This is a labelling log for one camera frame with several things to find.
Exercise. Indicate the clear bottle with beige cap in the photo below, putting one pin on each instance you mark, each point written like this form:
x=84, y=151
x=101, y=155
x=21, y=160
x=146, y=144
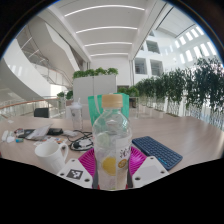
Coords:
x=111, y=133

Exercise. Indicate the colourful sticker sheet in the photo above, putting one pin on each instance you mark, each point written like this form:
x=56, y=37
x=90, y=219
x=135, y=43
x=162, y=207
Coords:
x=60, y=140

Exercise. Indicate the clear shaker bottle white lid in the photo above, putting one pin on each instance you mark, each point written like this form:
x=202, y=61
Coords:
x=76, y=115

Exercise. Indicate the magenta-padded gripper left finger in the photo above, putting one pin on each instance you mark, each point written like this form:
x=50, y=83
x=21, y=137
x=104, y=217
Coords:
x=75, y=174

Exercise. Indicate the white mug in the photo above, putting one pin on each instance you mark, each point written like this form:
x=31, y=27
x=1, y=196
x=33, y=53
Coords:
x=50, y=158

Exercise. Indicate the small green potted plants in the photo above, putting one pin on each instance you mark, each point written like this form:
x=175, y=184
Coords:
x=65, y=95

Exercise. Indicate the dark blue keyboard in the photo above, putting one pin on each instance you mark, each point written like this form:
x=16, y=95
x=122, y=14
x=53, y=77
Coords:
x=158, y=151

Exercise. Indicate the green tote bag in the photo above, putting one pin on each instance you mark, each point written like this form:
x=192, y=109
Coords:
x=95, y=106

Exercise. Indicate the white planter cabinet with greenery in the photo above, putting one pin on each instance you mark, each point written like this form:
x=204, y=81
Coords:
x=95, y=90

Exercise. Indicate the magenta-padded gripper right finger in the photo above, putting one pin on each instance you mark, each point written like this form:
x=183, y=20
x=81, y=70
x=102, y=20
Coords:
x=148, y=171

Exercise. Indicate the open booklet with papers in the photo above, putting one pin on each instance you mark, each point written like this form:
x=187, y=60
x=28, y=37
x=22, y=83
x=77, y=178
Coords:
x=38, y=132

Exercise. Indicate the row of green potted trees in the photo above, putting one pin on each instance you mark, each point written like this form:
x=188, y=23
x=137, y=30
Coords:
x=193, y=86

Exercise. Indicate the black chair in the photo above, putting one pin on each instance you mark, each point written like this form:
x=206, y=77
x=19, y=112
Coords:
x=41, y=112

